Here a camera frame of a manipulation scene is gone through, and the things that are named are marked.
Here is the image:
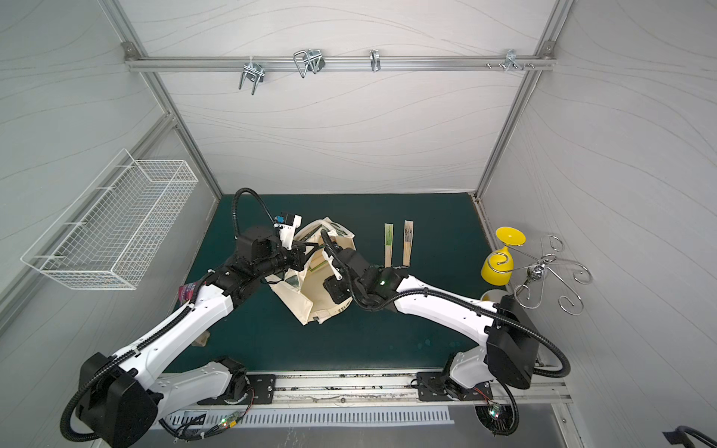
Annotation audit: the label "cream canvas tote bag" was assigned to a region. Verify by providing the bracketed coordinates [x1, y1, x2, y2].
[266, 217, 356, 325]

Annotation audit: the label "bamboo folding fan green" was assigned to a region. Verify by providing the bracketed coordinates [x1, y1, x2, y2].
[384, 223, 394, 268]

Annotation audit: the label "bamboo folding fan pink tassel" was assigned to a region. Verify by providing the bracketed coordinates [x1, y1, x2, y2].
[403, 220, 415, 267]

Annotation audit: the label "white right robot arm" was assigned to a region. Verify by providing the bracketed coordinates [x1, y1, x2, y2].
[320, 230, 571, 399]

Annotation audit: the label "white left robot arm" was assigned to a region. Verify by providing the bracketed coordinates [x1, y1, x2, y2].
[59, 188, 316, 447]

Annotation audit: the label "pink snack packet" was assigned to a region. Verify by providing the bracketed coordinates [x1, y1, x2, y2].
[177, 282, 200, 306]

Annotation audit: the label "small brown cardboard box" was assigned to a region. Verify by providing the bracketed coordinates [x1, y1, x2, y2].
[192, 330, 210, 347]

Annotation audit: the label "yellow plastic wine glass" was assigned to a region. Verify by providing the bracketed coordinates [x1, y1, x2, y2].
[481, 226, 527, 287]

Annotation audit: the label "metal double hook left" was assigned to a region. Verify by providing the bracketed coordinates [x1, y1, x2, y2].
[238, 59, 265, 95]

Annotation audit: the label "metal double hook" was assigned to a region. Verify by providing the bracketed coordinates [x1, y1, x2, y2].
[238, 59, 265, 95]
[292, 49, 326, 78]

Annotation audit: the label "metal double hook middle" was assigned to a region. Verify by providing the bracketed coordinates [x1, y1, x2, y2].
[292, 49, 326, 78]

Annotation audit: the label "small metal hook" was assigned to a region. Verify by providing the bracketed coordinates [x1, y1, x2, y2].
[369, 50, 381, 73]

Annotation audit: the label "metal hook right end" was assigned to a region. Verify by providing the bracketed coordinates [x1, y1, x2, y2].
[485, 50, 535, 72]

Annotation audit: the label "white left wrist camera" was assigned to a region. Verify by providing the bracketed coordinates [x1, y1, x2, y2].
[274, 213, 302, 250]

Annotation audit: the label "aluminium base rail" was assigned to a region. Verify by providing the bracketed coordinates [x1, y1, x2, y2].
[179, 368, 573, 409]

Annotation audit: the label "white wire basket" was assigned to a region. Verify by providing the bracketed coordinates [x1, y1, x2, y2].
[21, 149, 198, 290]

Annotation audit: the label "chrome wire glass rack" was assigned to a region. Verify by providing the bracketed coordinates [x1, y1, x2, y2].
[510, 234, 593, 317]

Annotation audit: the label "aluminium crossbar rail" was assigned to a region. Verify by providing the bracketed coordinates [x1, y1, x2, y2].
[121, 42, 556, 74]

